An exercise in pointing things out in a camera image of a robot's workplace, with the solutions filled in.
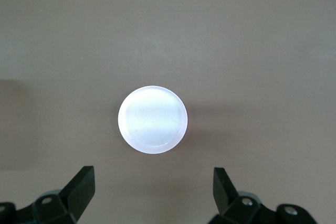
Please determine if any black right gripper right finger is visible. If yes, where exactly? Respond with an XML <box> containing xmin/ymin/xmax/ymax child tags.
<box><xmin>209</xmin><ymin>166</ymin><xmax>319</xmax><ymax>224</ymax></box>

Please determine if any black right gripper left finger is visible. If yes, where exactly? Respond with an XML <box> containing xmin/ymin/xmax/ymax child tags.
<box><xmin>0</xmin><ymin>165</ymin><xmax>96</xmax><ymax>224</ymax></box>

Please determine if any pink round plate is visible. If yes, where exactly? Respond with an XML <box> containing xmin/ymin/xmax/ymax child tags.
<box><xmin>117</xmin><ymin>85</ymin><xmax>189</xmax><ymax>155</ymax></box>

